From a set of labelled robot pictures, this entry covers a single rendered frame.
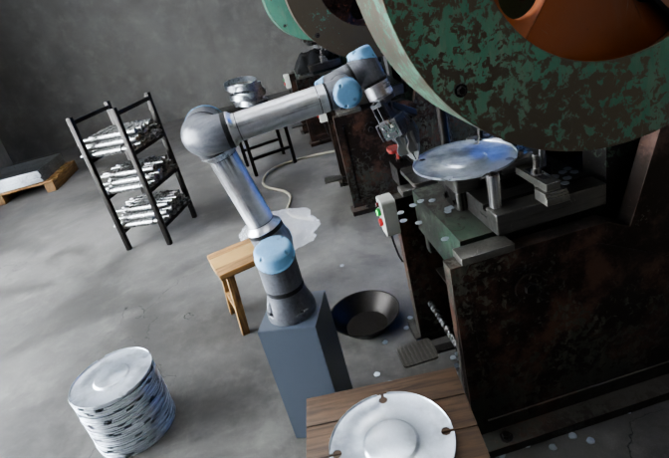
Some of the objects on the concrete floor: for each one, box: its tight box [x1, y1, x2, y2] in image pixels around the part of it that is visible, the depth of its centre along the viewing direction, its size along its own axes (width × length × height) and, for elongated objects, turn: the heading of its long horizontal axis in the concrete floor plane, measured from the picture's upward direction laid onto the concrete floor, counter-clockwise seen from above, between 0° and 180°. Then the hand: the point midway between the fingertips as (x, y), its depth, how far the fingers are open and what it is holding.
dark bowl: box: [331, 290, 400, 340], centre depth 205 cm, size 30×30×7 cm
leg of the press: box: [443, 124, 669, 458], centre depth 130 cm, size 92×12×90 cm, turn 127°
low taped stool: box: [207, 238, 256, 336], centre depth 227 cm, size 34×24×34 cm
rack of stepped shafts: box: [66, 92, 197, 251], centre depth 333 cm, size 43×46×95 cm
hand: (416, 155), depth 147 cm, fingers closed
